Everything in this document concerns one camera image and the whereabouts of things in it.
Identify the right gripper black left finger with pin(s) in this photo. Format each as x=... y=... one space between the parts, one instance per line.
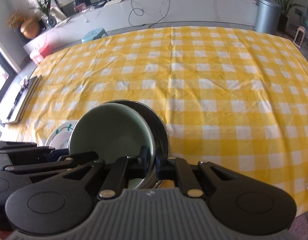
x=123 y=170

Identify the wooden bench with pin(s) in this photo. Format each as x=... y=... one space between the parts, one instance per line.
x=21 y=101

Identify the potted green plant left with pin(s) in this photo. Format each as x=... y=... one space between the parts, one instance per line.
x=44 y=6

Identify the yellow checkered tablecloth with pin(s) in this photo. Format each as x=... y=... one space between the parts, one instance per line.
x=235 y=97

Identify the blue steel bowl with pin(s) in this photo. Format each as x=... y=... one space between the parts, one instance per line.
x=161 y=138

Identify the golden round vase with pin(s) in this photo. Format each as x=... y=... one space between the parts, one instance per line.
x=30 y=28

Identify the potted plant by trash can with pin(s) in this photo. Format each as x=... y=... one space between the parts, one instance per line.
x=287 y=2

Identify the light blue plastic stool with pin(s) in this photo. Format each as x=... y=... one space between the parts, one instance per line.
x=94 y=35

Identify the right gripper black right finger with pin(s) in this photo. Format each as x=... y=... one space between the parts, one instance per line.
x=190 y=179

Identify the grey metal trash can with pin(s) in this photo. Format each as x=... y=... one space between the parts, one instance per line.
x=267 y=18

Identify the white fruit print plate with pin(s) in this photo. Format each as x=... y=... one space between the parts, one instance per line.
x=59 y=138

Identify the pink small heater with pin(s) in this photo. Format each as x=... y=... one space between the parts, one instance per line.
x=299 y=37

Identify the red box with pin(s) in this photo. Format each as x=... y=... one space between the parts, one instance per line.
x=39 y=54

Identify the green ceramic bowl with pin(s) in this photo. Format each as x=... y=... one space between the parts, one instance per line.
x=114 y=130

